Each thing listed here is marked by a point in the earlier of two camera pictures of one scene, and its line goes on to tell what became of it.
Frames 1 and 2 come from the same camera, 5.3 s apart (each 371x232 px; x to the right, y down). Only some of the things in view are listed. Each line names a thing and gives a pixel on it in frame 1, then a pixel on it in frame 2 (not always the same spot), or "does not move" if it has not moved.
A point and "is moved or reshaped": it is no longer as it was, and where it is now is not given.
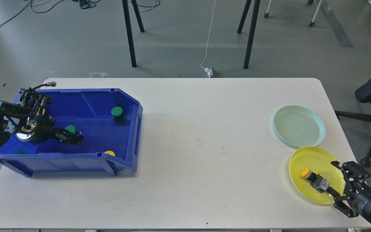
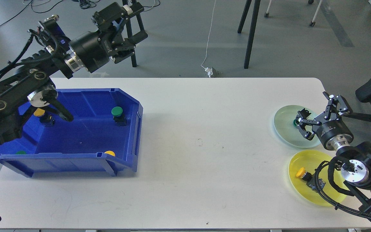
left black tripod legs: x=125 y=7 does not move
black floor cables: x=84 y=4 does not move
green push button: x=119 y=117 does not move
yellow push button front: x=110 y=152 does not move
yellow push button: x=319 y=183 is moved or reshaped
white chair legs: x=312 y=24 does not move
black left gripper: x=40 y=128 → x=92 y=51
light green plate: x=299 y=126 does not move
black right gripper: x=363 y=200 → x=331 y=130
